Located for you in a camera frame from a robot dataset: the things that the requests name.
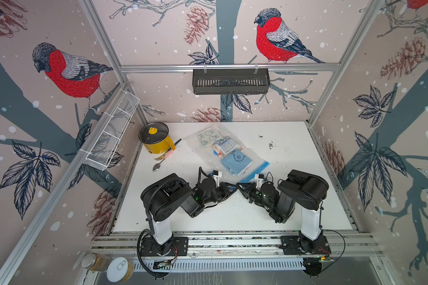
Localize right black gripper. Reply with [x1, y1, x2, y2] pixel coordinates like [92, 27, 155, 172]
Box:
[237, 182, 273, 211]

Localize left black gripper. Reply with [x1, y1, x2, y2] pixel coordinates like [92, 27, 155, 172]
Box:
[202, 183, 240, 207]

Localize clear vacuum bag blue zip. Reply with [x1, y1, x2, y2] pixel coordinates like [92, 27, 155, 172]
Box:
[183, 123, 270, 184]

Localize cream towel blue faces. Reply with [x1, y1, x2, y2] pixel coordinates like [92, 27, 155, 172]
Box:
[196, 127, 224, 148]

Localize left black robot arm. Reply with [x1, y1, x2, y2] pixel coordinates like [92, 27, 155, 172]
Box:
[140, 168, 237, 256]

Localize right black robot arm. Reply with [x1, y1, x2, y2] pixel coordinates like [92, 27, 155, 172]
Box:
[236, 170, 331, 255]

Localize metal spoon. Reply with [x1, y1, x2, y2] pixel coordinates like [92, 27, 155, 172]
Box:
[152, 158, 166, 172]

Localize yellow pot with lid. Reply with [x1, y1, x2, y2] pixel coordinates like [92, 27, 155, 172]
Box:
[139, 122, 175, 154]

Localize tin can white lid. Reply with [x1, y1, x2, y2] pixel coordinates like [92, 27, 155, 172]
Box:
[107, 257, 134, 283]

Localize glass jar amber content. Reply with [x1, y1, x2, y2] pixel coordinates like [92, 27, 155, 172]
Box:
[81, 252, 112, 272]

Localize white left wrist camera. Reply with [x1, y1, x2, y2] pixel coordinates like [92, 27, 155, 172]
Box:
[211, 171, 222, 187]

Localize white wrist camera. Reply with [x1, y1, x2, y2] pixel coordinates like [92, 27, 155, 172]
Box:
[254, 174, 265, 190]
[211, 171, 222, 187]

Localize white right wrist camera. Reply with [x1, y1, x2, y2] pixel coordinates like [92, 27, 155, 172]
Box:
[254, 174, 265, 190]

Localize pink handled fork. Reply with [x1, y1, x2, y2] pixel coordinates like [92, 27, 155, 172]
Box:
[155, 150, 173, 161]

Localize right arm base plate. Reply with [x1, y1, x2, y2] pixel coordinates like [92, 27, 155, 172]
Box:
[279, 235, 332, 255]

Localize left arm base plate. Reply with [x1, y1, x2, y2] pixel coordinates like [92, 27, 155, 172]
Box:
[137, 237, 189, 257]

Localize black wire shelf basket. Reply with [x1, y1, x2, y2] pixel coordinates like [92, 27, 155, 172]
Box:
[192, 68, 271, 95]

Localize white mesh wall basket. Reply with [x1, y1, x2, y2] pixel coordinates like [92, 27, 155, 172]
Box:
[84, 89, 140, 171]

